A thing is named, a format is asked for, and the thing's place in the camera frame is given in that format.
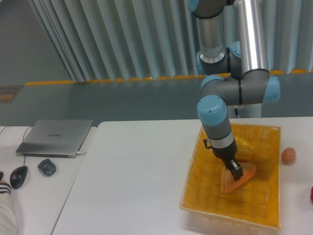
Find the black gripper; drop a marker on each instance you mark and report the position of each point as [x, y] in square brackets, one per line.
[227, 155]

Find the person forearm striped sleeve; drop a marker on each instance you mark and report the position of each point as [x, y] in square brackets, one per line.
[8, 219]

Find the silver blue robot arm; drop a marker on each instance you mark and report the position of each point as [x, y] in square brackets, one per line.
[235, 75]

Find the yellow bell pepper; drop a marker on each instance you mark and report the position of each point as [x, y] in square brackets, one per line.
[245, 150]

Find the yellow woven basket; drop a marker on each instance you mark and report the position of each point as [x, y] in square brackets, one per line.
[256, 202]

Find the brown egg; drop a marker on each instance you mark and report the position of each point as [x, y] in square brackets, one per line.
[288, 155]

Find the red object at edge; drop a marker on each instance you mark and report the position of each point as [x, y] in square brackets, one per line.
[311, 194]

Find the silver closed laptop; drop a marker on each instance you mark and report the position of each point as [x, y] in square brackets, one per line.
[55, 138]

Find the black computer mouse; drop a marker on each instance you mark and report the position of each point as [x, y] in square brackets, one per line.
[18, 176]

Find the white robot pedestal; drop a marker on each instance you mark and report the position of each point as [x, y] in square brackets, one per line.
[245, 111]

